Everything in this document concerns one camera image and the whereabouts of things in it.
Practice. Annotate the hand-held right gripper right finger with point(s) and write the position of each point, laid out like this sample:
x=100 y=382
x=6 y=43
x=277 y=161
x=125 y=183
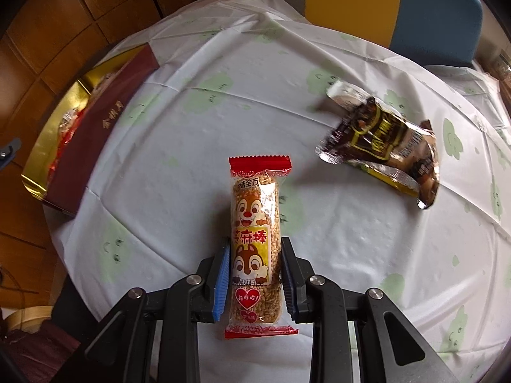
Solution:
x=288 y=287

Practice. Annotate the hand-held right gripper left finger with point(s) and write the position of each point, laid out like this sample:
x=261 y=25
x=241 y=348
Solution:
x=221 y=287

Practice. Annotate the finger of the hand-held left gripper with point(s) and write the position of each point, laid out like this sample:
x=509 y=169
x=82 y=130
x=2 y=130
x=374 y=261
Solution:
x=10 y=148

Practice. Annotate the red snack packet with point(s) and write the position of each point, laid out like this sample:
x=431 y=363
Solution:
x=64 y=137

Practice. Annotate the sesame bar packet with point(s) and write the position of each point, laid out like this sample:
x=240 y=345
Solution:
x=253 y=223

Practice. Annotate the gold tin box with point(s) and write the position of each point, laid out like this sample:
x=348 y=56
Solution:
x=99 y=127

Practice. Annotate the yellow snack packet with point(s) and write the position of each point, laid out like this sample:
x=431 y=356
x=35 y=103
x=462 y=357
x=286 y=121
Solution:
x=395 y=177

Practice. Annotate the light wooden round stool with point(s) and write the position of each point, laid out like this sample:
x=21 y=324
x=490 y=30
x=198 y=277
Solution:
x=28 y=316

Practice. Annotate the dark brown snack packet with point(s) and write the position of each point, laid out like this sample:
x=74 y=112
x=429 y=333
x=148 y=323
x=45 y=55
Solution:
x=379 y=135

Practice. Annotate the white green-patterned tablecloth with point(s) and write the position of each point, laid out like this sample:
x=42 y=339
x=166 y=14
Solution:
x=239 y=107

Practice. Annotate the dark red cushion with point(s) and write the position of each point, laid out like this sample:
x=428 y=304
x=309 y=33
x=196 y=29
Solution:
x=40 y=343

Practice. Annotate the grey yellow blue chair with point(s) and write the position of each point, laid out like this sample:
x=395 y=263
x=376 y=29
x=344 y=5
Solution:
x=435 y=16

